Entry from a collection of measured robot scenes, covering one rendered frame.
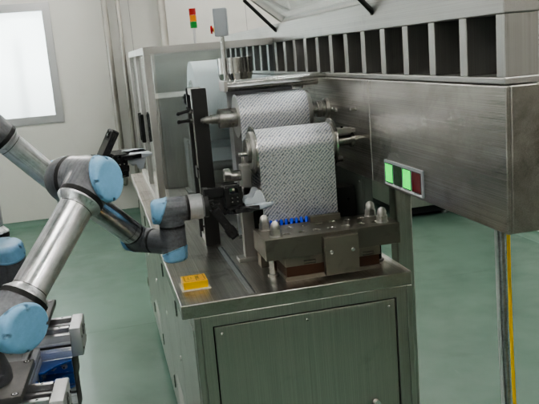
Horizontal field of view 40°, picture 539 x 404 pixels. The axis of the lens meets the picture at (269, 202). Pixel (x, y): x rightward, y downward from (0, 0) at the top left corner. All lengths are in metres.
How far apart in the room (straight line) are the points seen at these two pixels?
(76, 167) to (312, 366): 0.85
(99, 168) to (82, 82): 5.85
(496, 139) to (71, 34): 6.45
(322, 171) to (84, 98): 5.61
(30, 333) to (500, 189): 1.06
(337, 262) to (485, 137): 0.69
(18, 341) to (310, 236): 0.83
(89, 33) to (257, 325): 5.92
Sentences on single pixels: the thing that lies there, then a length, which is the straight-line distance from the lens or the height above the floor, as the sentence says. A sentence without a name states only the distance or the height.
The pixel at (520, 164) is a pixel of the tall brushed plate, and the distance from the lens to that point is 1.56.
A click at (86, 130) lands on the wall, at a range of 7.73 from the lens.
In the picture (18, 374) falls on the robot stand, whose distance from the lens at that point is 1.96.
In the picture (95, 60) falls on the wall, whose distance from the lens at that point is 7.70.
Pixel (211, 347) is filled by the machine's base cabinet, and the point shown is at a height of 0.77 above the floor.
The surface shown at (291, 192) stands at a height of 1.12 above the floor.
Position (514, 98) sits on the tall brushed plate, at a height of 1.41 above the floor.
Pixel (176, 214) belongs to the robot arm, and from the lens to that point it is 2.16.
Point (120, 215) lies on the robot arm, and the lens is 2.17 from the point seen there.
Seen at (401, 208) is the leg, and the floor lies 0.99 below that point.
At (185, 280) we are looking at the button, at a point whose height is 0.92.
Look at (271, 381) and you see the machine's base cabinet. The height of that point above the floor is 0.64.
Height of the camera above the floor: 1.54
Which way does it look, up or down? 11 degrees down
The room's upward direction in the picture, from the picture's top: 5 degrees counter-clockwise
